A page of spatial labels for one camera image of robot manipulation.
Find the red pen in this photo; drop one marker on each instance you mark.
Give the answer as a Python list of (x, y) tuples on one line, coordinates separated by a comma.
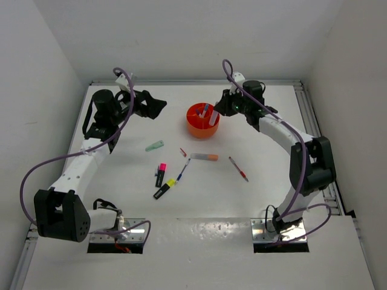
[(238, 169)]

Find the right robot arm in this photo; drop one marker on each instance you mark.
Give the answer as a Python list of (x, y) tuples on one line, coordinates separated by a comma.
[(312, 166)]

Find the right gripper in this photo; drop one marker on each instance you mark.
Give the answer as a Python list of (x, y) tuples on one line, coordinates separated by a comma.
[(223, 106)]

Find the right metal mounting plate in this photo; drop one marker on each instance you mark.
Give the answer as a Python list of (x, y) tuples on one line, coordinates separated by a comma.
[(263, 232)]

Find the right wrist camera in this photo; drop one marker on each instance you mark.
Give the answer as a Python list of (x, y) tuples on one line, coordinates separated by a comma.
[(237, 81)]

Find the blue capped pen in container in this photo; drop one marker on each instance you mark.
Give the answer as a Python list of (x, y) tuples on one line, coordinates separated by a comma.
[(204, 110)]

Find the metal mounting plate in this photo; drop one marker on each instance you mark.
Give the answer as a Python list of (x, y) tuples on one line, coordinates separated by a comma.
[(137, 235), (263, 232)]

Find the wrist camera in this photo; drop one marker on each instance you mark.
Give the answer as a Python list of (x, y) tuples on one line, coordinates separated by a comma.
[(122, 82), (237, 81)]

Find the purple highlighter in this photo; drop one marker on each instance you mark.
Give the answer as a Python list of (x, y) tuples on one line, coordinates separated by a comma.
[(213, 118)]

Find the orange highlighter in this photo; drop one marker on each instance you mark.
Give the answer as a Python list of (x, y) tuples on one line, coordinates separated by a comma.
[(204, 156)]

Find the pink highlighter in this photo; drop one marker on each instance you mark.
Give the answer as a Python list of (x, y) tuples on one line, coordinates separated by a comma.
[(160, 174)]

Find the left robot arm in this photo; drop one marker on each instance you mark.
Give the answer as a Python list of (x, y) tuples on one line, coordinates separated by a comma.
[(60, 212)]

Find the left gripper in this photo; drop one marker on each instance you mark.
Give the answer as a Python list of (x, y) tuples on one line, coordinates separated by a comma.
[(152, 107)]

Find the yellow highlighter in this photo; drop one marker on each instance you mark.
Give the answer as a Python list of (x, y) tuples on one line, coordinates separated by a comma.
[(164, 188)]

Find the orange round container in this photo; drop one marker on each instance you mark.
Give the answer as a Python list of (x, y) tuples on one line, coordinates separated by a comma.
[(199, 127)]

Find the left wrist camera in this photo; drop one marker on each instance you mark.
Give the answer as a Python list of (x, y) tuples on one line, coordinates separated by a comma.
[(122, 82)]

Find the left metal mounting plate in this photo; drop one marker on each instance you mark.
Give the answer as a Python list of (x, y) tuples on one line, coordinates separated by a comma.
[(137, 235)]

